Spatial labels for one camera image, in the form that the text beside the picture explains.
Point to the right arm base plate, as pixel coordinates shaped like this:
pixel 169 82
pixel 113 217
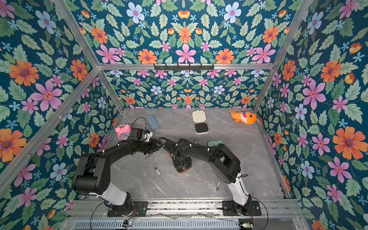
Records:
pixel 230 208

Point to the cream clipper case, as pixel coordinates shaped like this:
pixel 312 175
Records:
pixel 200 122

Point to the black hook rail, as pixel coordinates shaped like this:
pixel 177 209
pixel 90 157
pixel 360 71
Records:
pixel 183 67

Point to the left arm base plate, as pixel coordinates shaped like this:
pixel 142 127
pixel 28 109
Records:
pixel 129 209

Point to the blue denim pouch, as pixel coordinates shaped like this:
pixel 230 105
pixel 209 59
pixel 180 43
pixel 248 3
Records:
pixel 152 122

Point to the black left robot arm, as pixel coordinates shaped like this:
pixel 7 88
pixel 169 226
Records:
pixel 93 173

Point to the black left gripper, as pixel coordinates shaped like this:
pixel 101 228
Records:
pixel 154 146

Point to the mint green clipper case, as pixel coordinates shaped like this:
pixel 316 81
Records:
pixel 214 143

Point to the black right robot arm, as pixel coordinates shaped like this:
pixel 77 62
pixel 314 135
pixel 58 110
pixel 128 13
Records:
pixel 224 163

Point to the pink alarm clock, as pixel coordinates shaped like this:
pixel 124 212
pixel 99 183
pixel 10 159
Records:
pixel 123 132

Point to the aluminium front rail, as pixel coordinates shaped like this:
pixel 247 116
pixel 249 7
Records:
pixel 264 207

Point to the orange clownfish plush toy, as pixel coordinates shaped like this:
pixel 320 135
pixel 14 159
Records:
pixel 245 117

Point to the brown clipper case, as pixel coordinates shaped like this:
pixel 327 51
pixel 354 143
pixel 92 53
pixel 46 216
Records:
pixel 184 168

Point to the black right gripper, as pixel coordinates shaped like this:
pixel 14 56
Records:
pixel 180 160

